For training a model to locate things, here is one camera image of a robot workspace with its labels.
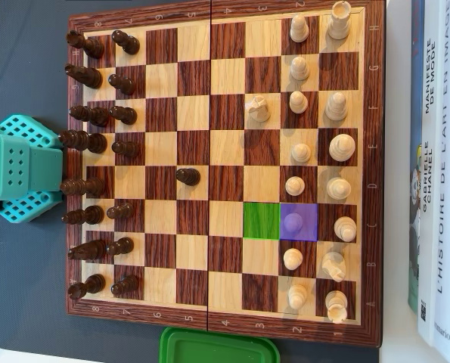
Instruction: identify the white pawn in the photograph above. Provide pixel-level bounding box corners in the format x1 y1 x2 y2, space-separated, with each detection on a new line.
284 212 306 234
284 175 306 197
287 284 310 309
288 90 310 116
282 247 305 271
290 142 313 165
289 14 310 44
289 56 312 82

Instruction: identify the teal perforated robot base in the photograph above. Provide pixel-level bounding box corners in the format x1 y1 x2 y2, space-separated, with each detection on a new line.
0 113 65 225

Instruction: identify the wooden folding chessboard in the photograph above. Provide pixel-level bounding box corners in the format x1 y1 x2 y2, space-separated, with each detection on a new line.
65 0 385 349

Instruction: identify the white knight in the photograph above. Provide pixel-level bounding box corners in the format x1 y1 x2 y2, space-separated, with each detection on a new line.
245 94 272 123
320 250 348 283

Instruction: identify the white queen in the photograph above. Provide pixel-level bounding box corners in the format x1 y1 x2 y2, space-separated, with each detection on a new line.
326 176 352 202

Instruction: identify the white king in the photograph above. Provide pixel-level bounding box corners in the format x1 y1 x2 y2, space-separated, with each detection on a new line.
328 133 357 163

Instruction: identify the white bishop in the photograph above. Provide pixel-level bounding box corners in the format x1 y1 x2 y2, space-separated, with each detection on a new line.
324 91 349 123
333 216 358 244

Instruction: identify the dark brown queen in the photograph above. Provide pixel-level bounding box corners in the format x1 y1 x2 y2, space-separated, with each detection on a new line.
59 176 107 198

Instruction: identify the dark brown bishop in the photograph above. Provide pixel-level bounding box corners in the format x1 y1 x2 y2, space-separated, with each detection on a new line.
61 205 106 226
68 105 110 128

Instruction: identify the dark brown king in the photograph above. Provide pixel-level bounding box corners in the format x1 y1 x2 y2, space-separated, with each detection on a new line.
58 129 108 154

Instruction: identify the dark brown knight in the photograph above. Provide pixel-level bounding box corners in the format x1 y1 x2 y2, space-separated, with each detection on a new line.
67 239 108 262
64 63 104 90

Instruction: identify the green plastic lid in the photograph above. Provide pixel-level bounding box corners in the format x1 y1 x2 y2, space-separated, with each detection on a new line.
159 326 281 363

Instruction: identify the white rook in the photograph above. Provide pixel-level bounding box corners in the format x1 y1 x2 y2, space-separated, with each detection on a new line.
327 0 352 41
324 289 349 324

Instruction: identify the dark brown rook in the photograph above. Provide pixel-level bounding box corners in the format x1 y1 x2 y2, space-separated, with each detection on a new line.
66 29 106 60
67 273 107 302

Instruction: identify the illustrated cover book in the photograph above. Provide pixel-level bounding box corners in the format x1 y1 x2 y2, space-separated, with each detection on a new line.
407 0 427 315

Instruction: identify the white Gabrielle Chanel book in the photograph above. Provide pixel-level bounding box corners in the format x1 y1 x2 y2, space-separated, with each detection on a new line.
416 0 443 347

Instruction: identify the white art history book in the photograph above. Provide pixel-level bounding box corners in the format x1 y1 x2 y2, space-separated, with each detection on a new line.
431 0 450 363

